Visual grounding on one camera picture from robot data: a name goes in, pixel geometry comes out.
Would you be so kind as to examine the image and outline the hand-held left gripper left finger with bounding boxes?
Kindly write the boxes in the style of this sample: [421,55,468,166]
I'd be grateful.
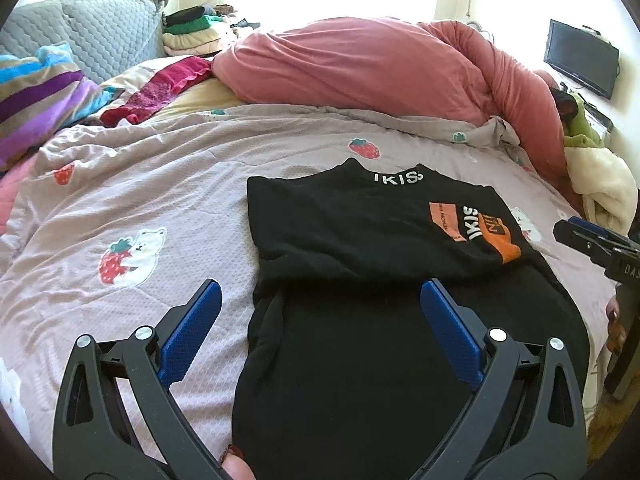
[52,279,233,480]

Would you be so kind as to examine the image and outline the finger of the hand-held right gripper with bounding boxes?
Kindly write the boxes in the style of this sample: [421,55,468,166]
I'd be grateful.
[552,220,621,266]
[569,216,640,252]

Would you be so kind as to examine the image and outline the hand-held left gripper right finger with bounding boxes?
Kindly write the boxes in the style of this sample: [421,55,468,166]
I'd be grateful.
[410,279,588,480]

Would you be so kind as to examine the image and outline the black sweater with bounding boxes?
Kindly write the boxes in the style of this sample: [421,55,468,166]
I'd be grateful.
[231,157,591,480]

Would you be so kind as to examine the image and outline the stack of folded clothes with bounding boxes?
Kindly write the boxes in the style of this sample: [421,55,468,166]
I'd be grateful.
[161,5,261,57]

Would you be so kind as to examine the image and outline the person's right hand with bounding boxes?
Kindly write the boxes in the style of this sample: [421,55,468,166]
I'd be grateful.
[605,297,628,356]

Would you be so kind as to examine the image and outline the person's left hand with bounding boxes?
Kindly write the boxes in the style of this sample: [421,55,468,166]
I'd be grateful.
[218,446,258,480]

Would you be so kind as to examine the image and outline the cream fleece blanket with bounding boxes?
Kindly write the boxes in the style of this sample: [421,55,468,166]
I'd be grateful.
[565,145,633,236]

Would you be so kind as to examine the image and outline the green cloth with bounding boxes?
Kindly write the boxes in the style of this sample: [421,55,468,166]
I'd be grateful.
[562,92,606,148]

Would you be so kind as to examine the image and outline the black media box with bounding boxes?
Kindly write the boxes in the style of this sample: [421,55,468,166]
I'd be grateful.
[582,102,614,133]

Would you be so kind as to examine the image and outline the dark cloth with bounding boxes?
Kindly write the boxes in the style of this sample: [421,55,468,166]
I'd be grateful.
[550,85,576,123]

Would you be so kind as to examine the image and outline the pink strawberry print bedsheet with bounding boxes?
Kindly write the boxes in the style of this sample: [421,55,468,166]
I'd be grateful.
[0,105,621,441]

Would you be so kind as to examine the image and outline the black television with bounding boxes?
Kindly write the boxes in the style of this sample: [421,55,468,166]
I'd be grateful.
[543,19,620,100]

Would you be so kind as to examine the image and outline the pale yellow bedsheet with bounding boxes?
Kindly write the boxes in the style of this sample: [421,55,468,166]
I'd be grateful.
[150,77,251,118]

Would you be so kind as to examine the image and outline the red cloth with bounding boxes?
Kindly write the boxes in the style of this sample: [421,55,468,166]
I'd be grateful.
[100,55,213,128]

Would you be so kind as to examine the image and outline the striped fleece blanket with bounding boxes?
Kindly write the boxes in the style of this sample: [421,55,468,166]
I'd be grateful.
[0,42,108,171]

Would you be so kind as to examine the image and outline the pink duvet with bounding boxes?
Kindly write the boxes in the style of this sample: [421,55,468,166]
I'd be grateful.
[211,19,583,211]

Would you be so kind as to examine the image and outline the grey quilted headboard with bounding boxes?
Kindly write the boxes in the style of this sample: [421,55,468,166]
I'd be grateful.
[0,0,166,86]

